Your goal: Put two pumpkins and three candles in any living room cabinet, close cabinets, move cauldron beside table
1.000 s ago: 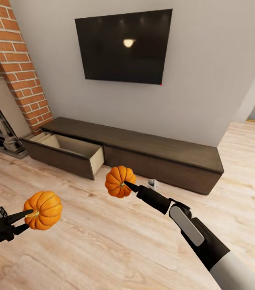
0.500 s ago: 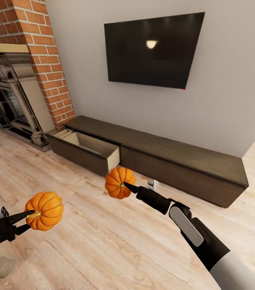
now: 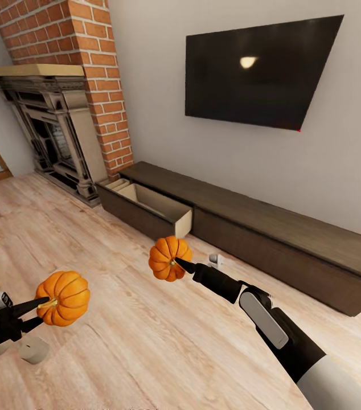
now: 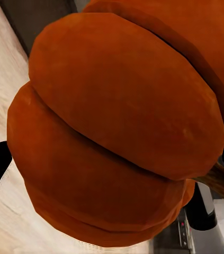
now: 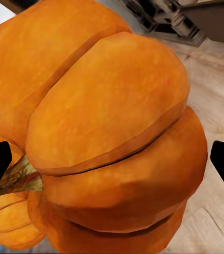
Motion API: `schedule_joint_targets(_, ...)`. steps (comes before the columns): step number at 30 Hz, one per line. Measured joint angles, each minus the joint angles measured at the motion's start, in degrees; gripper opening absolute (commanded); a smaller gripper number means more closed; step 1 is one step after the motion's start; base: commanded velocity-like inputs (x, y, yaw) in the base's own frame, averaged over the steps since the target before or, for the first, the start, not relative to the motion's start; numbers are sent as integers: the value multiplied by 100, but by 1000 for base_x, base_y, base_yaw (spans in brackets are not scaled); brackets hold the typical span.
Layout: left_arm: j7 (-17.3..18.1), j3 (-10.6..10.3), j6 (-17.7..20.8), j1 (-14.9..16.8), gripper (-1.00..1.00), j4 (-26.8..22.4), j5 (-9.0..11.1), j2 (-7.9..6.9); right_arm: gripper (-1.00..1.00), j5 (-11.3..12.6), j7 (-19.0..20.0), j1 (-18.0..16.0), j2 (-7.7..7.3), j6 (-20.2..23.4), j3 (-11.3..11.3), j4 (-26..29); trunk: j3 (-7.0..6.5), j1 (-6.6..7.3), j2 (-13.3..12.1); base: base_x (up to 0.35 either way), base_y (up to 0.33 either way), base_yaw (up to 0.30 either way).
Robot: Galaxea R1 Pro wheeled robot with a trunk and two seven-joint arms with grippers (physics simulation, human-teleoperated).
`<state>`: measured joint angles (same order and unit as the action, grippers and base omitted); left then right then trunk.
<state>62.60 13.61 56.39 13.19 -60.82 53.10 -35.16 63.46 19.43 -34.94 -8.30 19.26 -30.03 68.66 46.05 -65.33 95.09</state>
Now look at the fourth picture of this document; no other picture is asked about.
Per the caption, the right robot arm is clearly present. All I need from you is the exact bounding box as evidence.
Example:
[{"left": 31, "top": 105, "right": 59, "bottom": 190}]
[{"left": 183, "top": 182, "right": 224, "bottom": 254}]

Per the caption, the pumpkin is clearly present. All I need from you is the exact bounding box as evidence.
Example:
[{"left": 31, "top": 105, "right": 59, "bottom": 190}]
[{"left": 7, "top": 0, "right": 224, "bottom": 248}]

